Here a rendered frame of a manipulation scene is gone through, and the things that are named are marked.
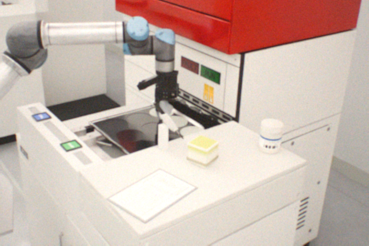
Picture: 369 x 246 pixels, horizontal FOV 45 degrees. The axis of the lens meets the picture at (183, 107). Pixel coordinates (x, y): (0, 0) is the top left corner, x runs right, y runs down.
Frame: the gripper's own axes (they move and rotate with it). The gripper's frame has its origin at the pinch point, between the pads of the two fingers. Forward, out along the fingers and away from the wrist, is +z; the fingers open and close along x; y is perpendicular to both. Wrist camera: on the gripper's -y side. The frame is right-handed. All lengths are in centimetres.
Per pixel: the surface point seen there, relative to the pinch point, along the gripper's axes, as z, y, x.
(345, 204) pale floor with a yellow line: 91, 98, 93
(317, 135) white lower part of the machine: 17, 66, 34
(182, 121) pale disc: 1.3, 9.7, 0.5
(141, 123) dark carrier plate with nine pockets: 1.3, -5.7, -5.2
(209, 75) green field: -18.3, 19.0, 3.7
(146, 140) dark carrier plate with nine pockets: 1.3, 0.5, -18.5
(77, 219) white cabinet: 15, -13, -51
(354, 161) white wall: 78, 105, 126
